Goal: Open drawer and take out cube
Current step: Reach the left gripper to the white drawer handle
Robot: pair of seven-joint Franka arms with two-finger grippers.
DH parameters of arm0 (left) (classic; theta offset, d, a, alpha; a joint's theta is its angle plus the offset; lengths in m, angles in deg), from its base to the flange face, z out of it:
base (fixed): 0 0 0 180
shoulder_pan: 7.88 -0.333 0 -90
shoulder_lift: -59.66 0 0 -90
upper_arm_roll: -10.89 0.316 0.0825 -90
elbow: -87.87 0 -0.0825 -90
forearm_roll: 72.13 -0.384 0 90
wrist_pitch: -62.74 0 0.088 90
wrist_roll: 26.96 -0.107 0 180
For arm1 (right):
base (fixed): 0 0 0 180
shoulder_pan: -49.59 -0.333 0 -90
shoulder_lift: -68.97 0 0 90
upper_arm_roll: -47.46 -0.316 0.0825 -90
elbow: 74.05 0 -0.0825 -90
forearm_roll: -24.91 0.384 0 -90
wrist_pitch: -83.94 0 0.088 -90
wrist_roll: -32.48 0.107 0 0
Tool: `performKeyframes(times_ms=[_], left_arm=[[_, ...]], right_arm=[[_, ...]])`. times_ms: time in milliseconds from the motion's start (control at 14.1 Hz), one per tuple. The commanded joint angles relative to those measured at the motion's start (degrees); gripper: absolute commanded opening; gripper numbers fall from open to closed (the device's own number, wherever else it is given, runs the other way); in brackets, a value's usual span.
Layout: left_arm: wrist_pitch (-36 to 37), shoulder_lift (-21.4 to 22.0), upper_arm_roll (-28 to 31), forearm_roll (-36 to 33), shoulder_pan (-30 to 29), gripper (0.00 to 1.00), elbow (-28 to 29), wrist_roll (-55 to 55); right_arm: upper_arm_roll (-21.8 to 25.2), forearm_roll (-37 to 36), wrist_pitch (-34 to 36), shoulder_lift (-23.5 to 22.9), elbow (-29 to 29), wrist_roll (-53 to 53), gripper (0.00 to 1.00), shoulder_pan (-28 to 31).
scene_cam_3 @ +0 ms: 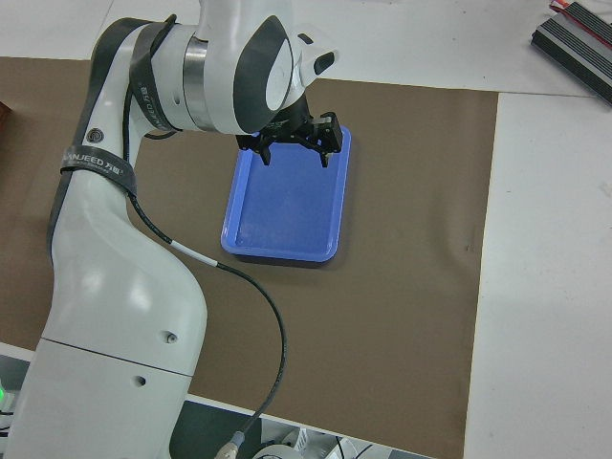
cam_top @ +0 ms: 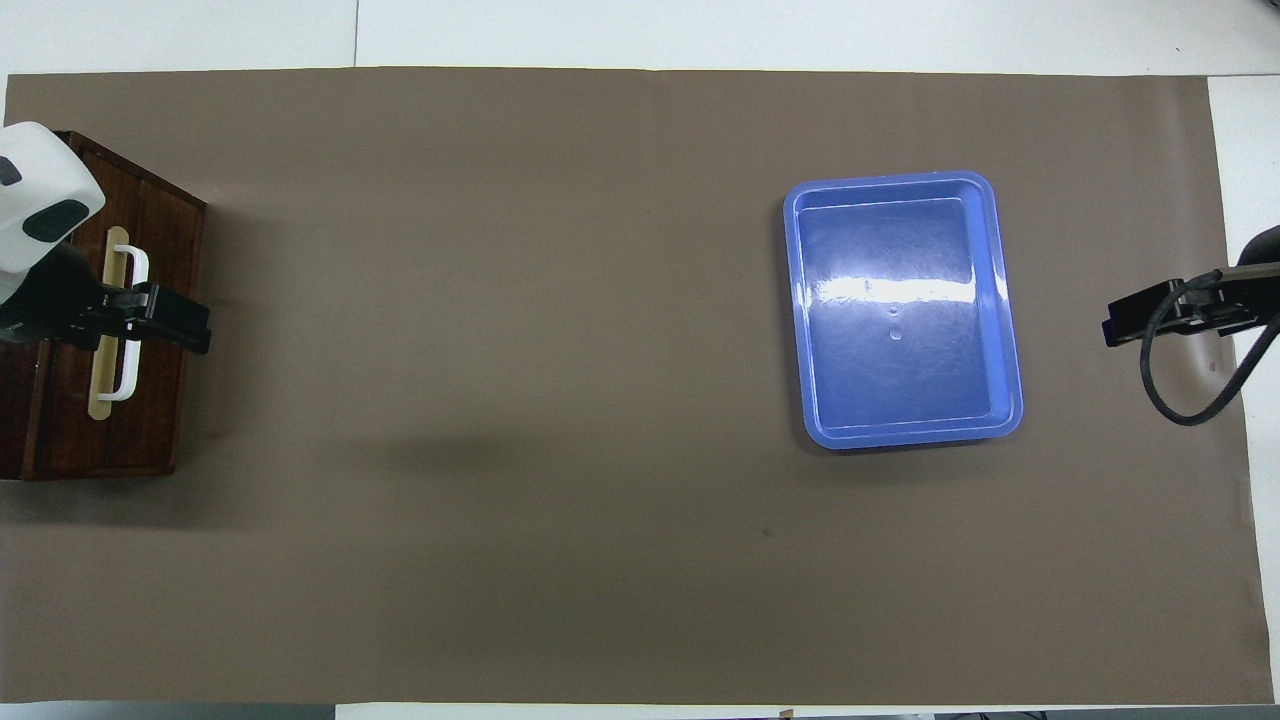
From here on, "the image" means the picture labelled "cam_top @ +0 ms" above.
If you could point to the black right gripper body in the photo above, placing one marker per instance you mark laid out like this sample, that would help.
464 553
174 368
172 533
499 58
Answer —
1240 292

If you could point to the blue plastic tray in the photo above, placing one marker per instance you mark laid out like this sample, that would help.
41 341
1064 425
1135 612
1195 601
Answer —
900 320

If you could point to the dark wooden cabinet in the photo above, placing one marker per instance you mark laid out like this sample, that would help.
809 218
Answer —
20 420

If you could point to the brown table mat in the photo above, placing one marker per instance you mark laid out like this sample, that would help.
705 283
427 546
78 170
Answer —
550 400

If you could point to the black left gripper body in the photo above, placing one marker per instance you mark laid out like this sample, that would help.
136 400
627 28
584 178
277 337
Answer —
60 300

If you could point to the wooden drawer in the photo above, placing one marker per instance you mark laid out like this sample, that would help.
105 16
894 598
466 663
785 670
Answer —
165 400

